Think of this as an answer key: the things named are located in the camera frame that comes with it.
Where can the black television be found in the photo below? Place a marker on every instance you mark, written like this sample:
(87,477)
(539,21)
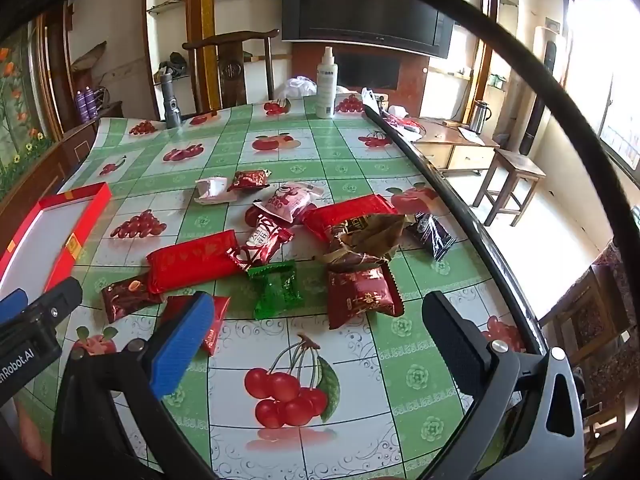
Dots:
(367,5)

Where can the grey metal flask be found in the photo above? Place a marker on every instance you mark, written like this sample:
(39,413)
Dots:
(172,102)

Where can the maroon snack packet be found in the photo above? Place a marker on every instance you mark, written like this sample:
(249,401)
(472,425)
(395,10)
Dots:
(127,298)

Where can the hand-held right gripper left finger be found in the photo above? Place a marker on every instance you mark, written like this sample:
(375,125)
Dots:
(177,345)

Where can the purple bottle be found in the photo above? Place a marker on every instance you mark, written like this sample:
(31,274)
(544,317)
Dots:
(79,107)
(90,102)

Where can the wooden chair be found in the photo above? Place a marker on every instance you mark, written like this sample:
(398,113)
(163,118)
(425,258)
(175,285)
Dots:
(231,72)

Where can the red-brown television stand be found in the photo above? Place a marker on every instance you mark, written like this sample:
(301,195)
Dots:
(367,74)

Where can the wooden stool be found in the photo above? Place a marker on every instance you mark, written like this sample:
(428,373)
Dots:
(512,170)

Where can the black snack packet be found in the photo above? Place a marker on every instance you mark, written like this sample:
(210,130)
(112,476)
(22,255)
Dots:
(432,235)

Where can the white pink snack packet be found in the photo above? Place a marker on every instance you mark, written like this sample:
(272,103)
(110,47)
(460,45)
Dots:
(212,191)

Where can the brown gold foil snack packet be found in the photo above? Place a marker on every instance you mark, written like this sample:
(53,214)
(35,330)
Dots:
(370,240)

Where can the wooden sideboard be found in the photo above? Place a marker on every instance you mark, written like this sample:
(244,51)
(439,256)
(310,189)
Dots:
(35,170)

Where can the square dark red snack packet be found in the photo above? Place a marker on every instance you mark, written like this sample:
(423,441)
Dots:
(364,296)

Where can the low wooden cabinet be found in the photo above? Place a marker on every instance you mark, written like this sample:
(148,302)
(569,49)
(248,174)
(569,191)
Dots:
(455,147)

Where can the steel kettle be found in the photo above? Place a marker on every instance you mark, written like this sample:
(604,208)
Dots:
(479,117)

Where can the white plastic bag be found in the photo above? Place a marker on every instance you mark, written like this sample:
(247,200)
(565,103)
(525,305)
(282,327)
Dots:
(299,87)

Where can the long red snack packet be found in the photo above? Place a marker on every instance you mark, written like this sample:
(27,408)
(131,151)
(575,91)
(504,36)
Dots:
(345,212)
(192,261)

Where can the tall black speaker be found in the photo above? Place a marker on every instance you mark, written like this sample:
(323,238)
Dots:
(539,105)

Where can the green fruit-print tablecloth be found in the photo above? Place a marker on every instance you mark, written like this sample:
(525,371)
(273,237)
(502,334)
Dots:
(350,160)

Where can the white spray bottle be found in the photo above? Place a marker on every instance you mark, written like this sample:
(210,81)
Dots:
(326,87)

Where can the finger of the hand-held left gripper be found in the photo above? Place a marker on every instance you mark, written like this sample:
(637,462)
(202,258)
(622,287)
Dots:
(55,297)
(11,305)

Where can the red gift box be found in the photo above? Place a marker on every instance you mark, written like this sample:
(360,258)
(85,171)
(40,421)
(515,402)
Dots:
(85,220)

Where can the floral wall mural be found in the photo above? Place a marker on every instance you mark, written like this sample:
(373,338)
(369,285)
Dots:
(15,110)

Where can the patterned wooden armchair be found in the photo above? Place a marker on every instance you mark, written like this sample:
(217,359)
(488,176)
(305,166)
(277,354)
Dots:
(595,310)

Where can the small dark red snack packet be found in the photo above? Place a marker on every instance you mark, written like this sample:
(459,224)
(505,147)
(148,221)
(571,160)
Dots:
(248,180)

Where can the dark green bag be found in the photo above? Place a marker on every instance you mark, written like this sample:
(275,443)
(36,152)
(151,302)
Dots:
(173,64)

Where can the red white patterned snack packet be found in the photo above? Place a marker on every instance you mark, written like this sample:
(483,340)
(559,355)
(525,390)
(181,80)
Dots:
(262,242)

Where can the green snack packet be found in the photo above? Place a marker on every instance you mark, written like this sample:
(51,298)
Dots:
(274,290)

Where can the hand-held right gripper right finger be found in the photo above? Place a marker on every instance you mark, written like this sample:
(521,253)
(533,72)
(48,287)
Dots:
(457,345)

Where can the round red snack packet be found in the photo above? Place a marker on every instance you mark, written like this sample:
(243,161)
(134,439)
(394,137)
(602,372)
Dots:
(251,216)

